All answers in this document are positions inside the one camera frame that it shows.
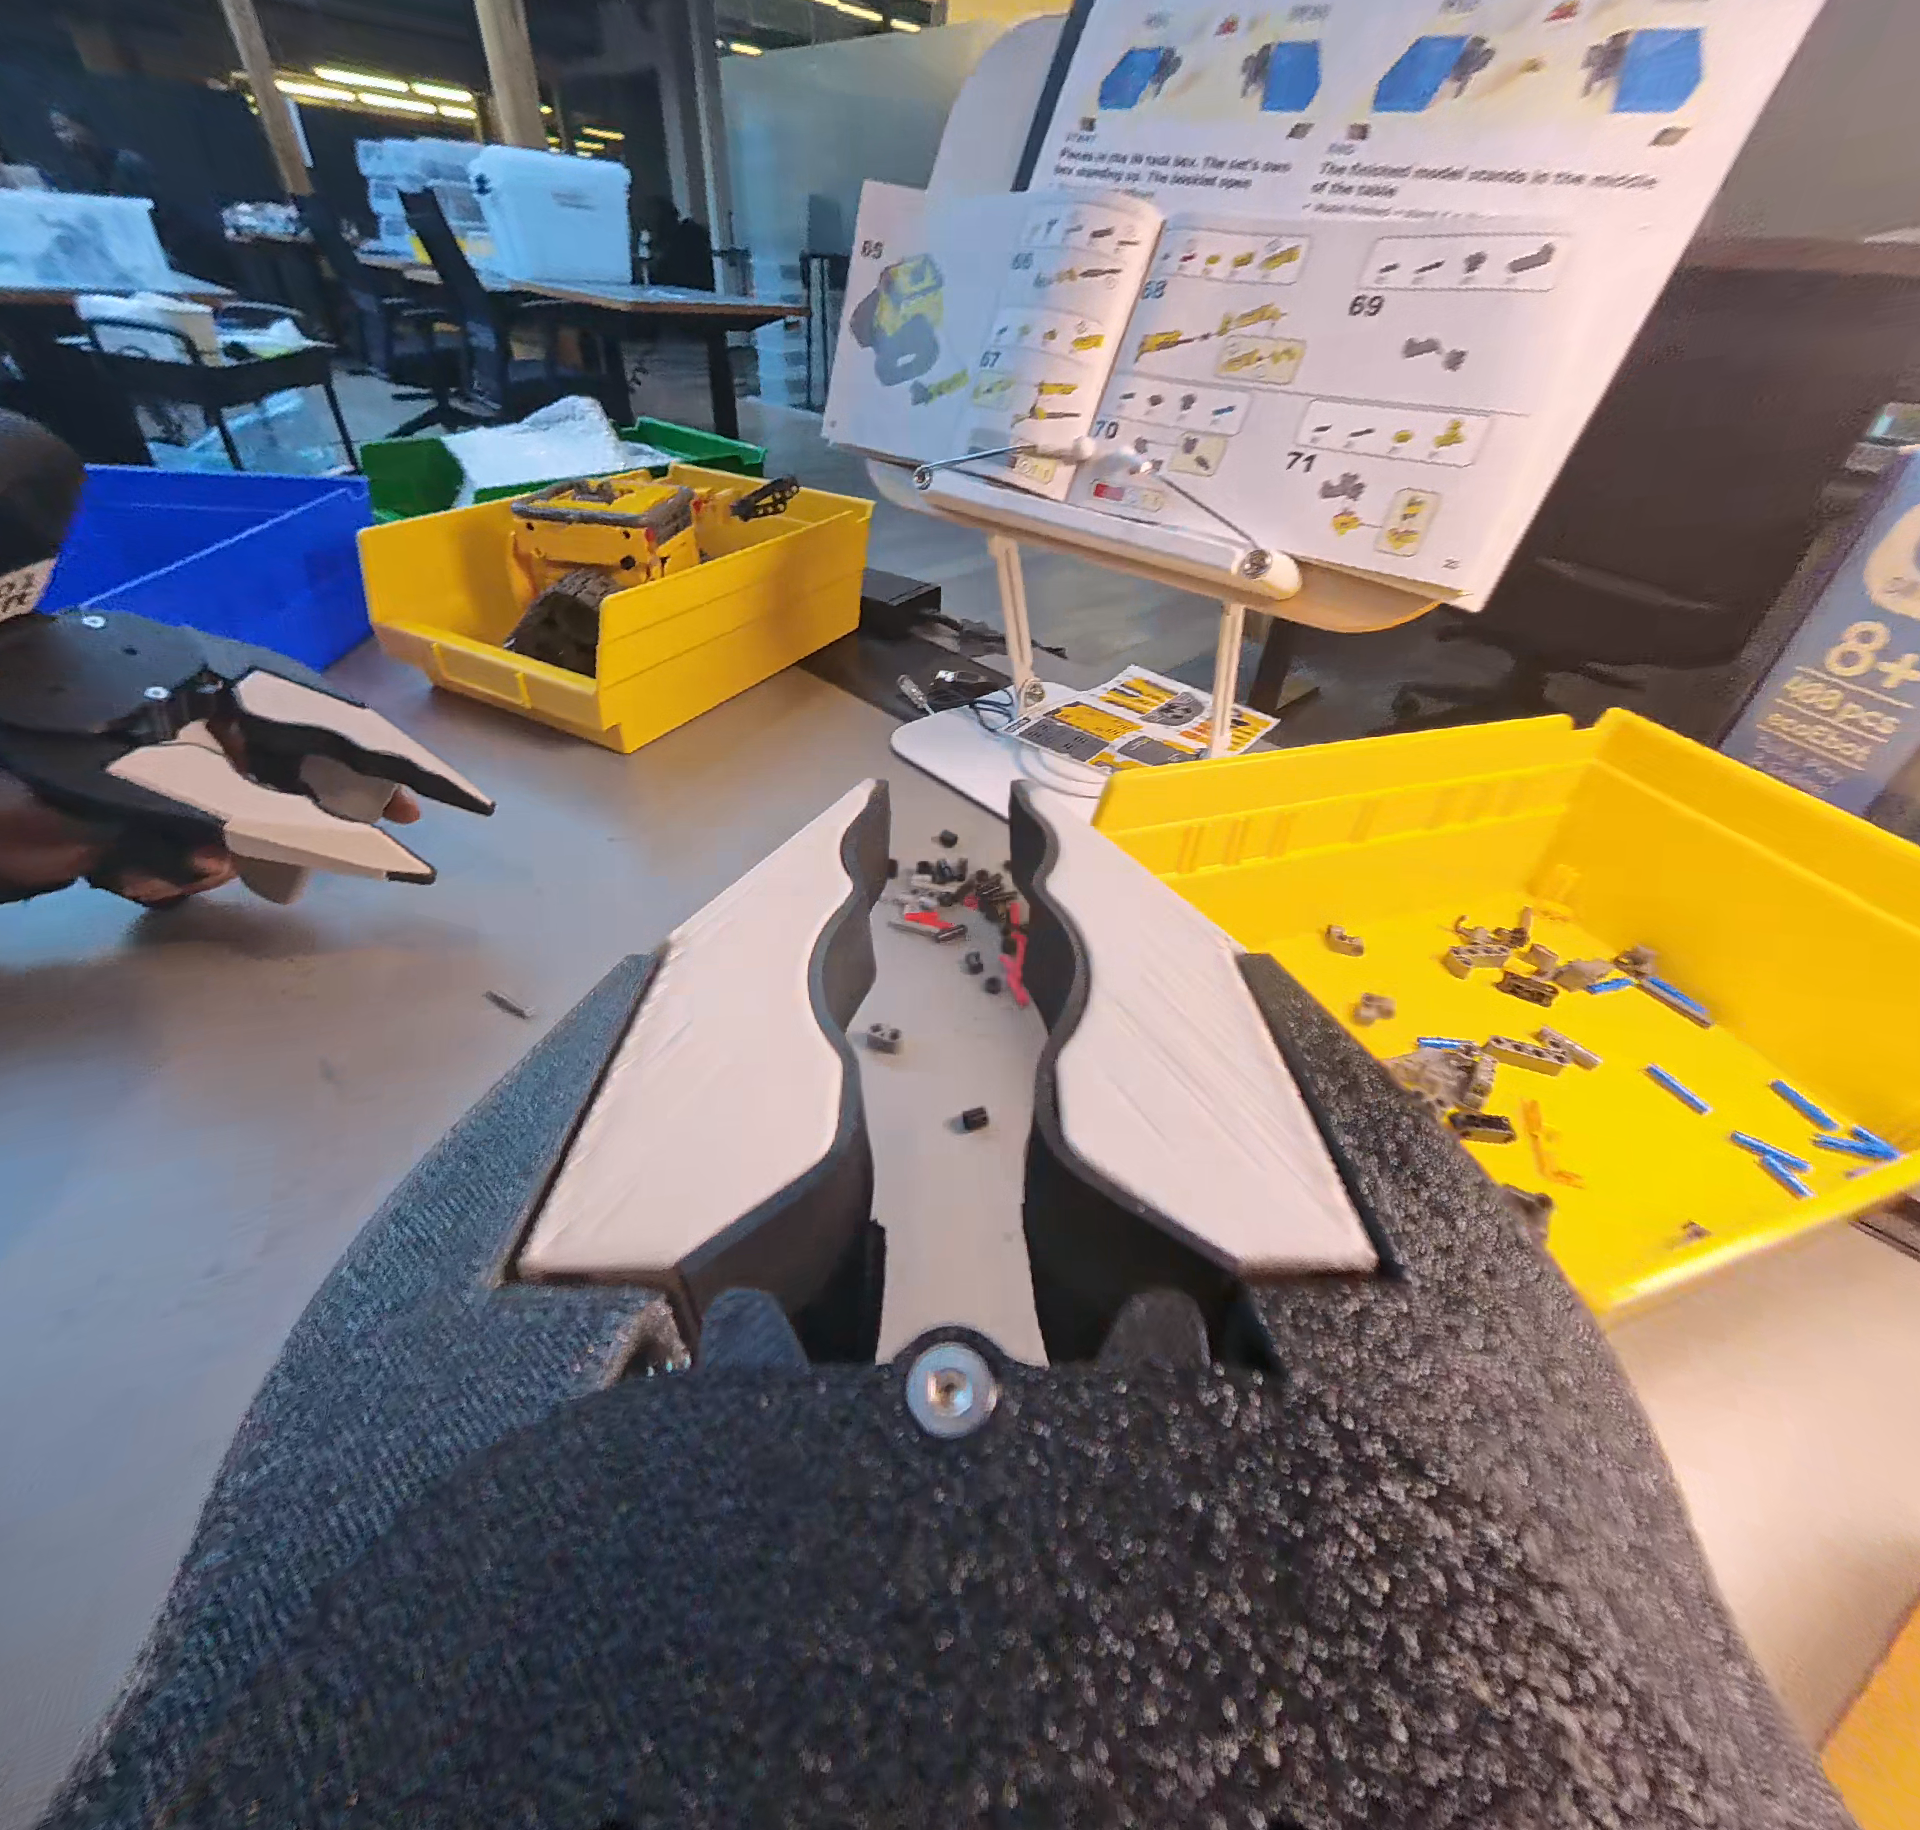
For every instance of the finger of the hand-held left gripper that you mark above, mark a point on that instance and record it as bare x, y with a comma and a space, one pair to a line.
270, 825
347, 727

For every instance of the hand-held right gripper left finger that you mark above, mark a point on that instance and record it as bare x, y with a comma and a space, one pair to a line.
705, 1111

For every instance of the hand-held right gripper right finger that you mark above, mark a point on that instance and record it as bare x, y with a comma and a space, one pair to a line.
1185, 1111

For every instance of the assorted small toy brick parts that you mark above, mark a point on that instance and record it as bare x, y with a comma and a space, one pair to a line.
1502, 1051

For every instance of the tracked toy brick vehicle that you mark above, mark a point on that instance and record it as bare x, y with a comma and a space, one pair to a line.
602, 532

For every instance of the yellow plastic parts bin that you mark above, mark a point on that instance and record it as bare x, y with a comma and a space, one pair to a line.
677, 661
1727, 841

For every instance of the toy brick instruction booklet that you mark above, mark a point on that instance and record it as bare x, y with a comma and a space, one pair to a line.
1350, 360

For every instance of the grey desk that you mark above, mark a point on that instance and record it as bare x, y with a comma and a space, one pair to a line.
375, 1111

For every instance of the dark standing desk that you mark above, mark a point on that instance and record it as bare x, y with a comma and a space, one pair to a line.
677, 303

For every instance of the white printed task sheet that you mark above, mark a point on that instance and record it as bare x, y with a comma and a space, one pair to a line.
1427, 135

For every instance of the person's left hand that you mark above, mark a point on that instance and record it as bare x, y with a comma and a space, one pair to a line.
45, 848

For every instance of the blue plastic tub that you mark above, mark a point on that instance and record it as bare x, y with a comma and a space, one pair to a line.
225, 556

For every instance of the green plastic bin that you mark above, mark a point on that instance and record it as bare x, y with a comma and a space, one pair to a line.
397, 473

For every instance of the pile of black red pins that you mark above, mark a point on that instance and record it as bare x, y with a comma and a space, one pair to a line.
962, 893

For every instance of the white plastic wrap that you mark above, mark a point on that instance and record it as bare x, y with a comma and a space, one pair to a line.
540, 451

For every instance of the yellow grey sticker sheet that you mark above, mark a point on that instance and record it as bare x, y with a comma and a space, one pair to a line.
1112, 721

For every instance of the black power adapter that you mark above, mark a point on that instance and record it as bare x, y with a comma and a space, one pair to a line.
902, 603

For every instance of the white storage crate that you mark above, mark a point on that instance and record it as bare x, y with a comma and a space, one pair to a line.
557, 210

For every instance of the blue toy set box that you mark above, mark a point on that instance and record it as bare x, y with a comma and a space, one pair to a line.
1847, 690

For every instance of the black binder strip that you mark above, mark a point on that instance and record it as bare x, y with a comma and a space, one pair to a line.
1072, 46

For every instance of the wooden post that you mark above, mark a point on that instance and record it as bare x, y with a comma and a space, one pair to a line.
257, 46
503, 16

